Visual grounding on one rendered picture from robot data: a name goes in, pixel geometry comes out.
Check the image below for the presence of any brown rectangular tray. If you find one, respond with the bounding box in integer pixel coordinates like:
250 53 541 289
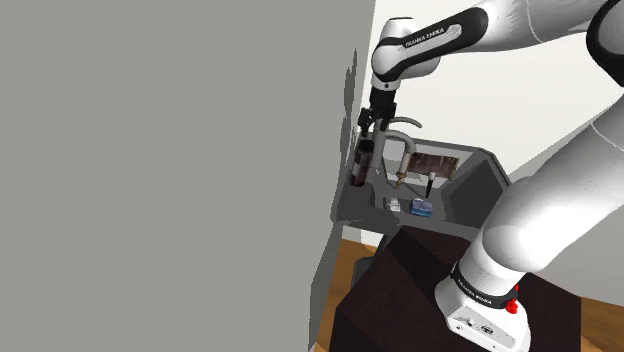
405 151 461 183

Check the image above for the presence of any grey curved faucet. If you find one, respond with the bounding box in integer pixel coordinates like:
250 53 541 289
372 115 424 192

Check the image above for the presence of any grey sink counter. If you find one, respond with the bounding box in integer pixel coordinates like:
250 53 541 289
330 136 514 242

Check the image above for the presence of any dark brown bottle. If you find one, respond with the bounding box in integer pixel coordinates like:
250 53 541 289
349 138 376 188

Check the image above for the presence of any blue box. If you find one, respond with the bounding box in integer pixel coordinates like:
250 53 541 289
408 196 436 218

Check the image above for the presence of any dark robot stand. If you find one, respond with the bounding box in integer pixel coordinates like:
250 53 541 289
328 225 583 352

